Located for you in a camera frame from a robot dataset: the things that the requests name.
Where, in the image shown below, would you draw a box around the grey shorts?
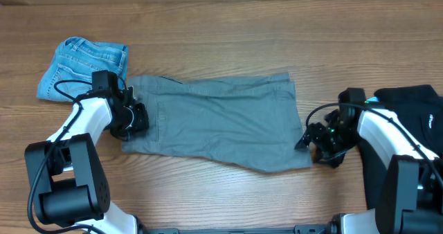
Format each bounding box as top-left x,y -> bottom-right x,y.
122,73 -> 311,172

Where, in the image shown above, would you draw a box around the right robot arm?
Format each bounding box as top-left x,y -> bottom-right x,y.
295,84 -> 442,233

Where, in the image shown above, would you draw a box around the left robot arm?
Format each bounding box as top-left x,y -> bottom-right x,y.
24,71 -> 149,234

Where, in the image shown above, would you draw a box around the light blue cloth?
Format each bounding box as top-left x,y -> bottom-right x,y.
366,96 -> 379,103

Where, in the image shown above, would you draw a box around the folded blue denim jeans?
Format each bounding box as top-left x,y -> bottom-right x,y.
37,37 -> 129,102

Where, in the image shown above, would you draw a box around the black garment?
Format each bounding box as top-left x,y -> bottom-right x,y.
357,84 -> 442,209

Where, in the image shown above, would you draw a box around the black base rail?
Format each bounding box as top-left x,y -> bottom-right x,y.
139,224 -> 330,234

